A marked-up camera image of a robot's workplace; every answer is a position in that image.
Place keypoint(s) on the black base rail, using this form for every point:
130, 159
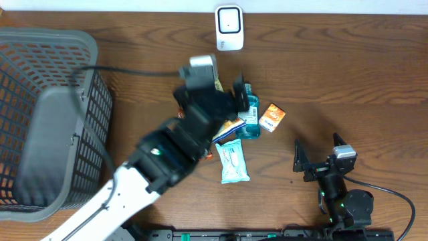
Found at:
291, 233

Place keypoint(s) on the yellow wet wipes bag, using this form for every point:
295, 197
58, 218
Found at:
229, 127

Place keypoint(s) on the grey plastic basket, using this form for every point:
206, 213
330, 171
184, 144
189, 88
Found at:
49, 91

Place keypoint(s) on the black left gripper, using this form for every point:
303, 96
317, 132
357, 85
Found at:
184, 98

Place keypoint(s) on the blue mouthwash bottle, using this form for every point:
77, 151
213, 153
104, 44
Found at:
251, 130

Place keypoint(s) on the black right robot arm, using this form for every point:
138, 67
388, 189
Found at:
347, 209

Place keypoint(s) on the orange small box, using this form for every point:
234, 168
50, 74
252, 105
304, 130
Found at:
271, 118

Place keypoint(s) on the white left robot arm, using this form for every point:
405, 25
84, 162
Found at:
161, 160

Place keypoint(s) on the red brown snack bar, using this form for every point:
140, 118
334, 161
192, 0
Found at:
208, 155

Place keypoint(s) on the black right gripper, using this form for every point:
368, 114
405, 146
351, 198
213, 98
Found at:
302, 165

